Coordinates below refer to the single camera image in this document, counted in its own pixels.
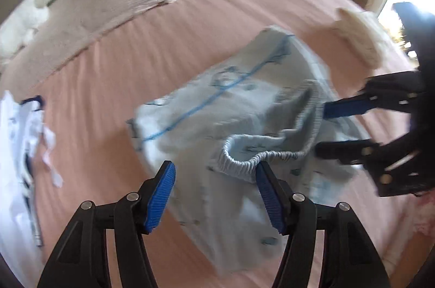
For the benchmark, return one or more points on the light blue printed pajama pants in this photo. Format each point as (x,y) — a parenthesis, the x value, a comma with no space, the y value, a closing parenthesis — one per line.
(221,97)

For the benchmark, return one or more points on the navy shorts with white stripes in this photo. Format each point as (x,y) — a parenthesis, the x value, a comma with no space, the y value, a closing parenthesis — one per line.
(32,199)

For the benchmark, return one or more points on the folded cream cloth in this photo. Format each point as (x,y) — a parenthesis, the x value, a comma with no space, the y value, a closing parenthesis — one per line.
(360,36)

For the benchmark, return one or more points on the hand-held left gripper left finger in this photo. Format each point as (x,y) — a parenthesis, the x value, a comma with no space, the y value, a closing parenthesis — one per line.
(161,196)

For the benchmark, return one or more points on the white shirt with navy trim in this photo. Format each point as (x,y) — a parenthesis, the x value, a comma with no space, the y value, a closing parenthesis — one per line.
(13,138)

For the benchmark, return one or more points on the white plush toy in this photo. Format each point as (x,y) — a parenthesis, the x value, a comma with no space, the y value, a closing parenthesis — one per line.
(23,23)

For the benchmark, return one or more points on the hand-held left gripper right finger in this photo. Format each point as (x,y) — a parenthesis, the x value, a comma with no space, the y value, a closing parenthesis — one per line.
(272,196)

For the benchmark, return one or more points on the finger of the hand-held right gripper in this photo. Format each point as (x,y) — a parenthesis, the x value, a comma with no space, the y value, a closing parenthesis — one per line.
(343,107)
(346,150)

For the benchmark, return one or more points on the bed with pink sheet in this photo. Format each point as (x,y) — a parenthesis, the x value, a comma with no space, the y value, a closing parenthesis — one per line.
(102,97)

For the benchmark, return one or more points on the pink checked pillow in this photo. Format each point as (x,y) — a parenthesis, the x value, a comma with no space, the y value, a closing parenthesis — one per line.
(102,12)

